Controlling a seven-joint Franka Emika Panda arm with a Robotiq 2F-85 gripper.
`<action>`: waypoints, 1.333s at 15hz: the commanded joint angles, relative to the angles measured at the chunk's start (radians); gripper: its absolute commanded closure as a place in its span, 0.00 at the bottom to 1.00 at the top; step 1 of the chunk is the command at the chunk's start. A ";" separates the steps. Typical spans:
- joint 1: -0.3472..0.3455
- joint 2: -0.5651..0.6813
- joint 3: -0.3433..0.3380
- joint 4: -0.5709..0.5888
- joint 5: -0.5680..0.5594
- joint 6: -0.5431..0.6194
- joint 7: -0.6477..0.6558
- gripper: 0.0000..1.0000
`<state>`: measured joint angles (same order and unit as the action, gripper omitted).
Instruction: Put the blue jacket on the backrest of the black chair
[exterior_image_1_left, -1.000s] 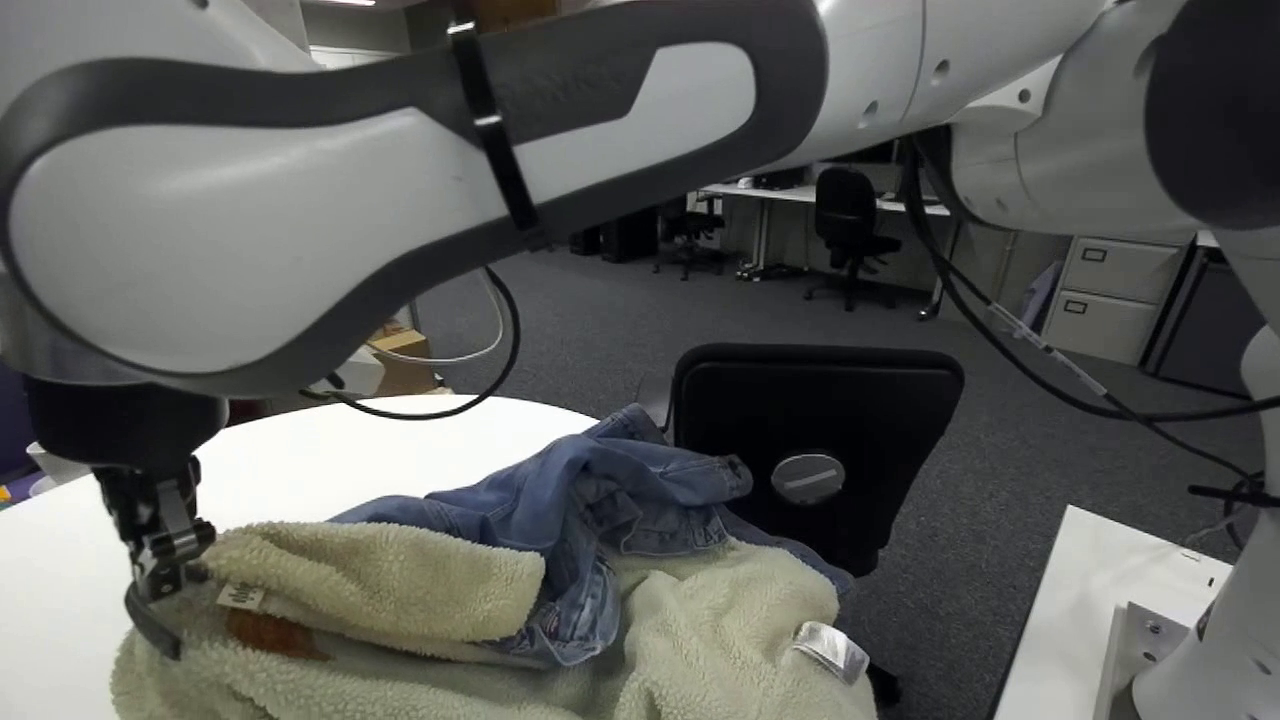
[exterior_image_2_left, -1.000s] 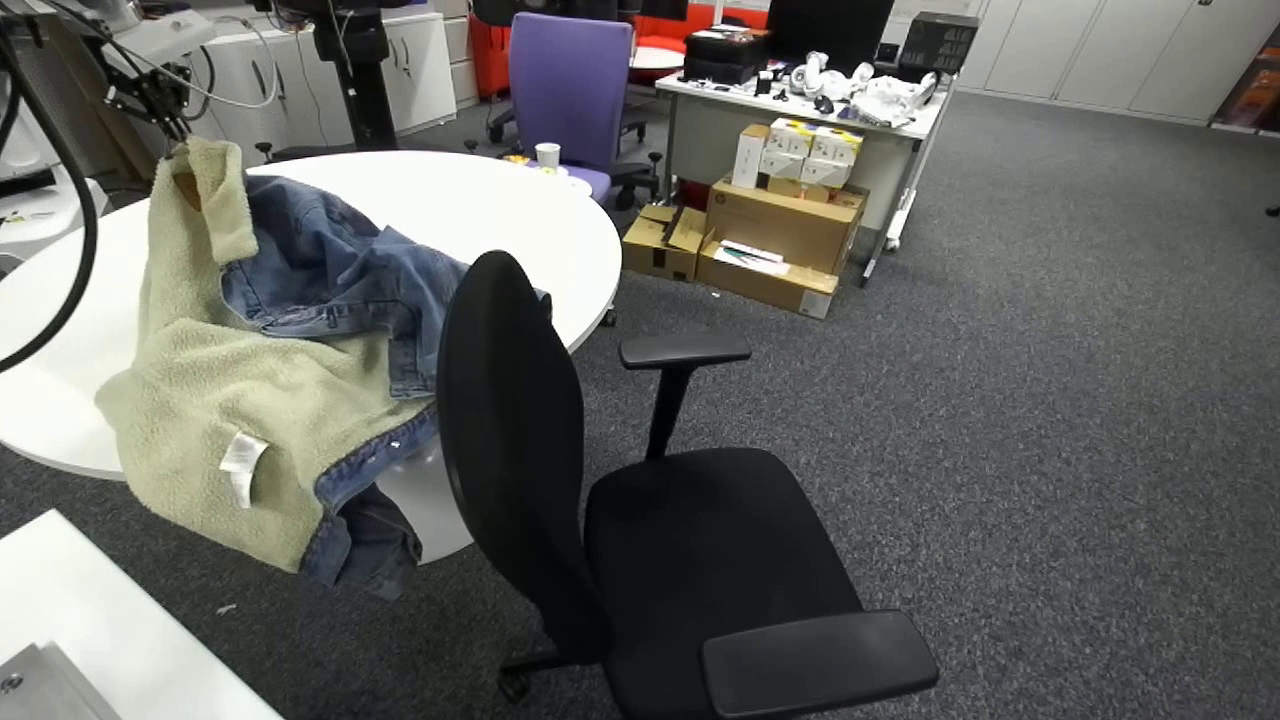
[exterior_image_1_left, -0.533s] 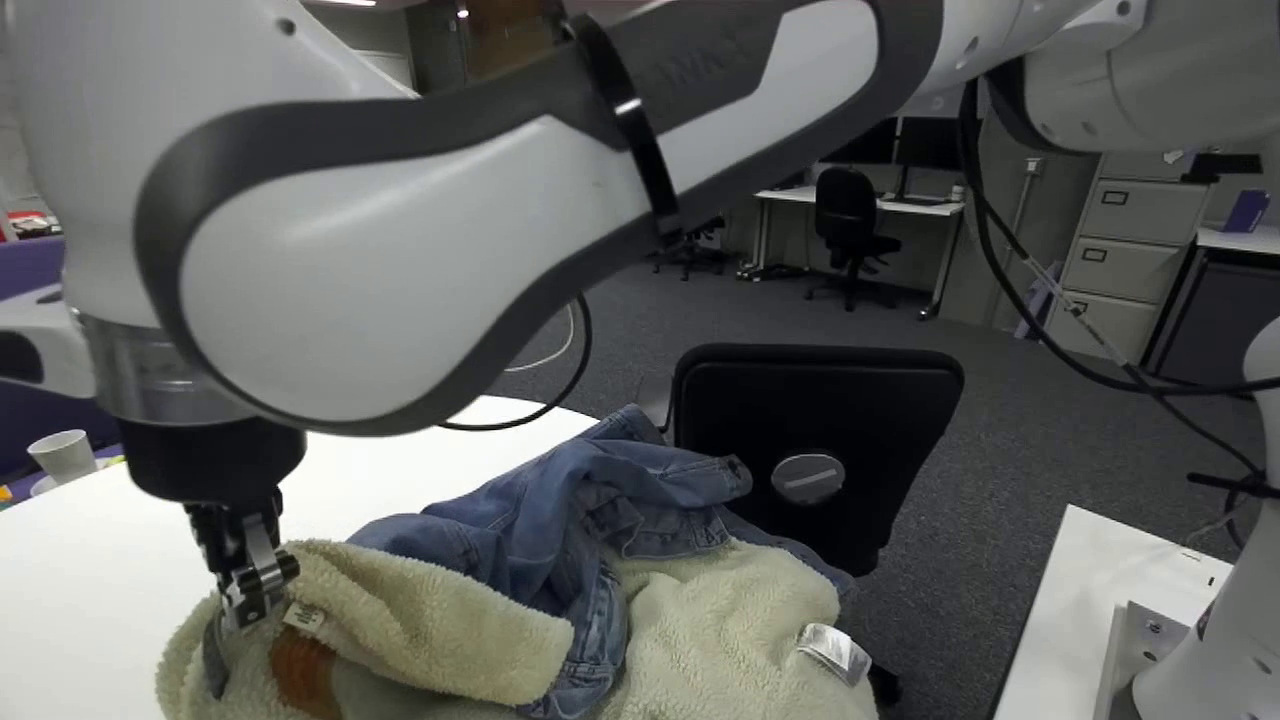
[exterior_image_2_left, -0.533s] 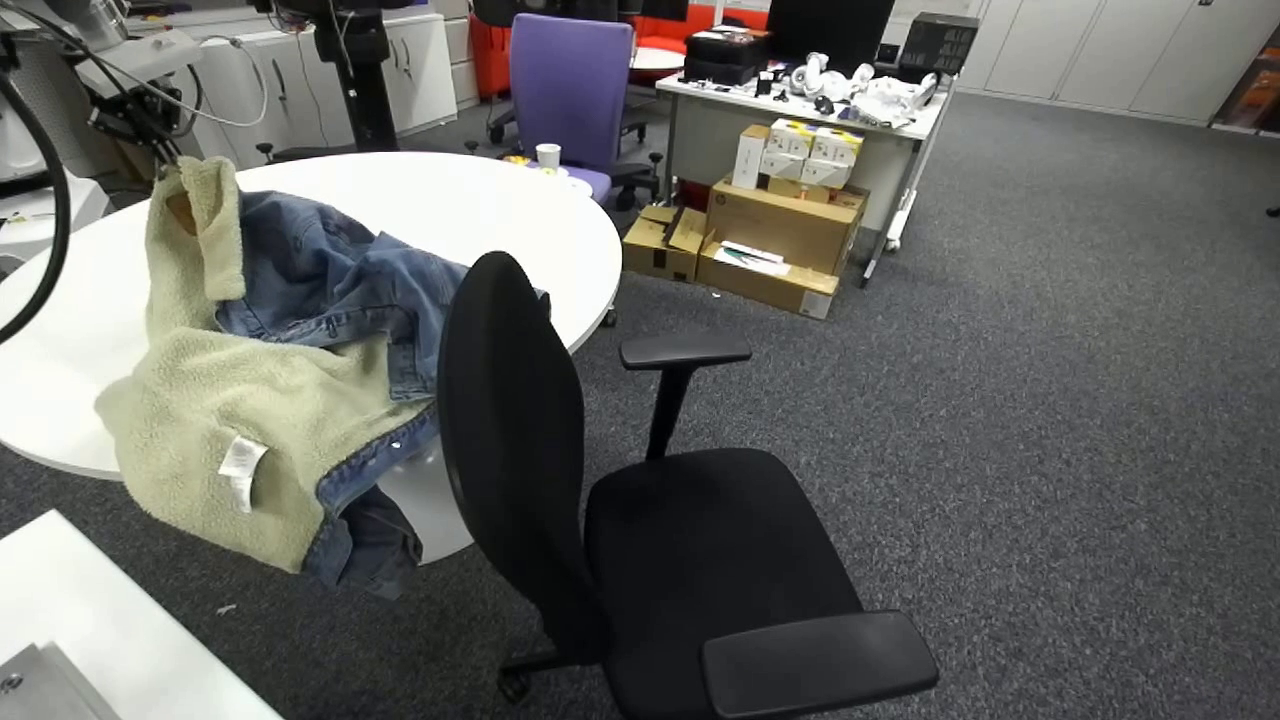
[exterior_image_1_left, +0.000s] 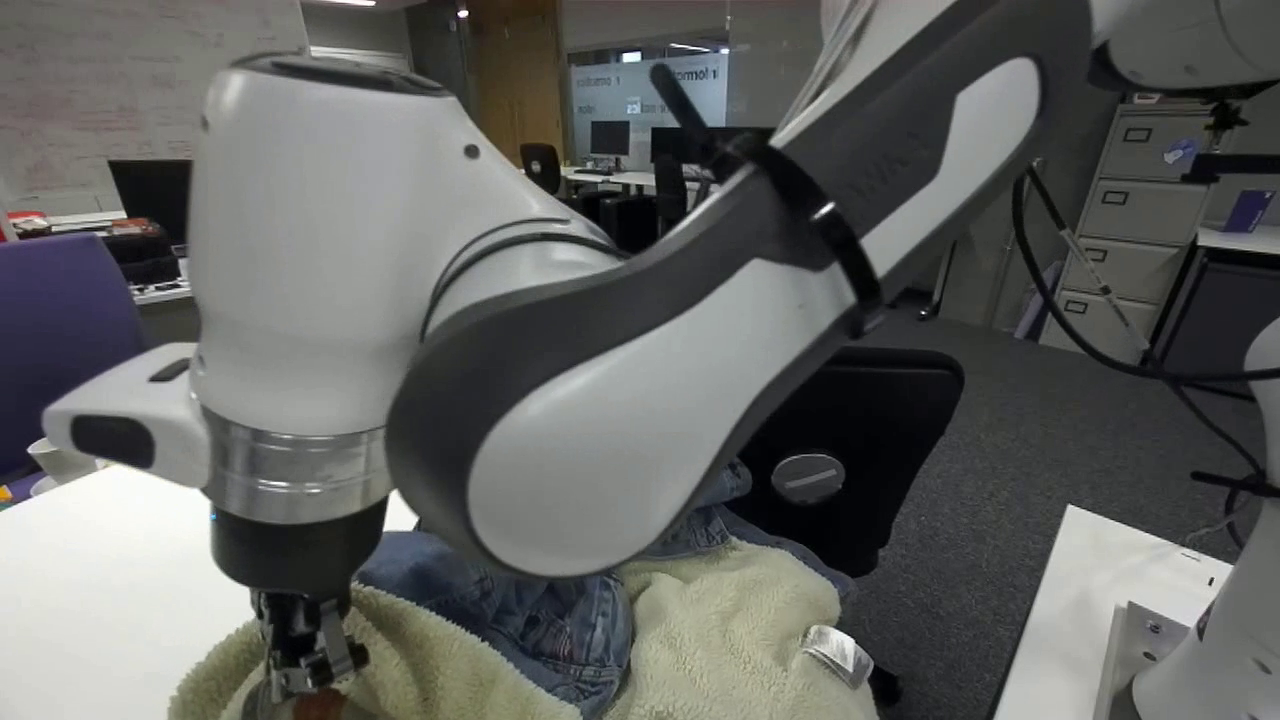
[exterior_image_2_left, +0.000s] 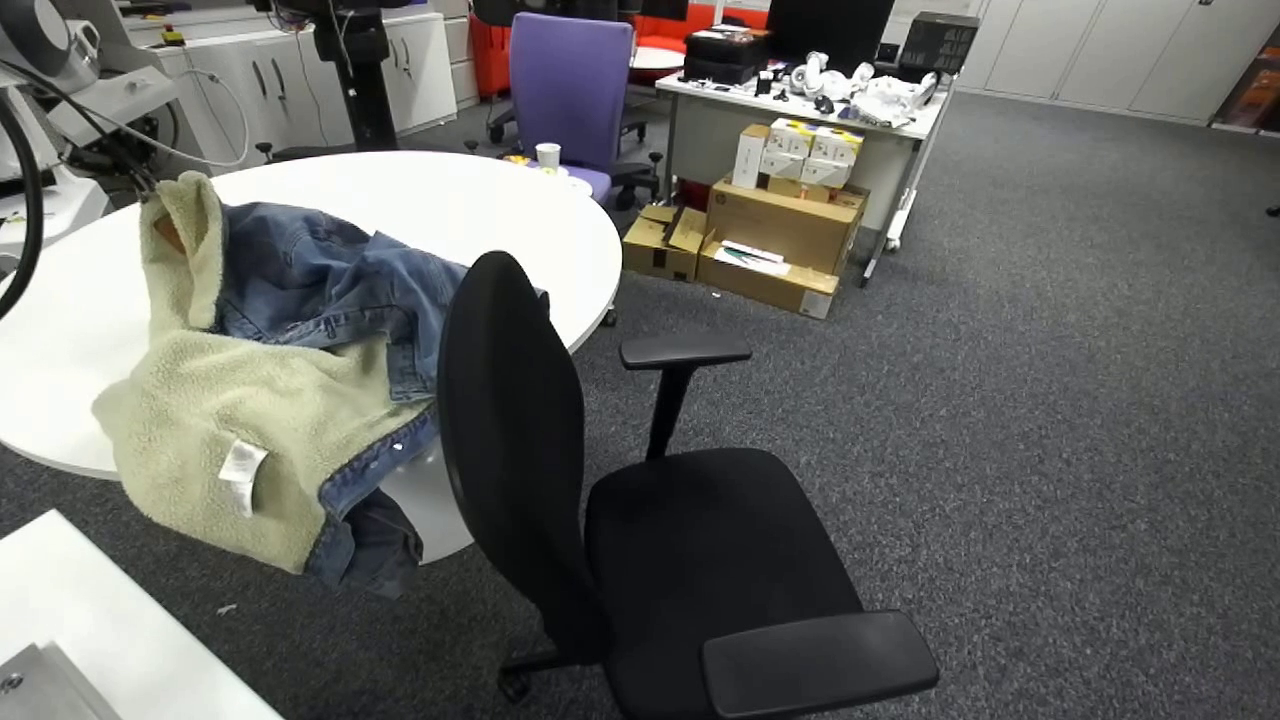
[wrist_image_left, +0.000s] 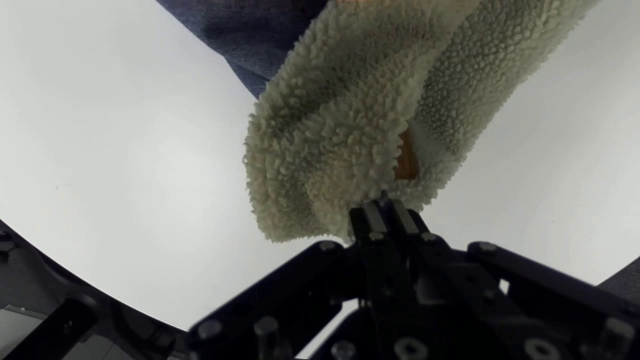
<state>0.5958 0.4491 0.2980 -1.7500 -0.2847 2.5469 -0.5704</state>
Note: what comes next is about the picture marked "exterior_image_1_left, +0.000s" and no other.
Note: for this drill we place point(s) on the long white office desk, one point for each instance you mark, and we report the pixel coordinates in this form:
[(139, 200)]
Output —
[(603, 183)]

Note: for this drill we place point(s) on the brown wooden door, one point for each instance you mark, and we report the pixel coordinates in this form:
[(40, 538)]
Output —
[(512, 65)]

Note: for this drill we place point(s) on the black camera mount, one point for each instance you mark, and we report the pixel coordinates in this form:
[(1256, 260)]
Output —
[(1226, 160)]

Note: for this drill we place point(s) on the grey metal bracket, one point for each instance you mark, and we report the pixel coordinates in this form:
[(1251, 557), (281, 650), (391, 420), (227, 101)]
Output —
[(1145, 653)]

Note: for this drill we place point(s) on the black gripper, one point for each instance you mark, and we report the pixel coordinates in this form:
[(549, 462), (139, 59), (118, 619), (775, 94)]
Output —
[(302, 545)]

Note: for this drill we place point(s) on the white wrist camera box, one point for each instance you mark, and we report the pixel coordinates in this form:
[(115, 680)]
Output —
[(123, 413)]

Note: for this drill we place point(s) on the black office chair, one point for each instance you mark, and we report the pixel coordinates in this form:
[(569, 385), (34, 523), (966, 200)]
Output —
[(880, 442)]

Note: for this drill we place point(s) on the beige filing cabinet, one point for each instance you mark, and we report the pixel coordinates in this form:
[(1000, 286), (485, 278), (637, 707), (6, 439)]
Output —
[(1133, 226)]

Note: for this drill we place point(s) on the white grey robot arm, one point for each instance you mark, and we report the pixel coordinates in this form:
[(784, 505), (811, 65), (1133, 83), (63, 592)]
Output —
[(603, 403)]

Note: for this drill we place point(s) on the black flat monitor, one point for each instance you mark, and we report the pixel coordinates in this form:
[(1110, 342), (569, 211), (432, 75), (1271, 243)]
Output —
[(611, 132)]

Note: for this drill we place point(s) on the black swivel desk chair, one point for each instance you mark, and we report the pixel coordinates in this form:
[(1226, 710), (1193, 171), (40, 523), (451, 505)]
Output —
[(542, 166)]

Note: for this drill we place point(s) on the purple partition panel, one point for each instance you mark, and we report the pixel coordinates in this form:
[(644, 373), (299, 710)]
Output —
[(63, 346)]

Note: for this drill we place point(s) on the black box on desk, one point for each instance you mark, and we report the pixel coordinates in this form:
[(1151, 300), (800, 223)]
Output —
[(144, 254)]

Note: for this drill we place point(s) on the blue denim fleece-lined jacket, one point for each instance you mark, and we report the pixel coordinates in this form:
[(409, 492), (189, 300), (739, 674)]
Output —
[(722, 614)]

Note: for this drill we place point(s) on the purple blue folder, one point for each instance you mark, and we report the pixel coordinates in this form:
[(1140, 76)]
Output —
[(1251, 211)]

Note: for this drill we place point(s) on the dark low cabinet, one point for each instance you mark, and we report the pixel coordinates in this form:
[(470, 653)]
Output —
[(1223, 321)]

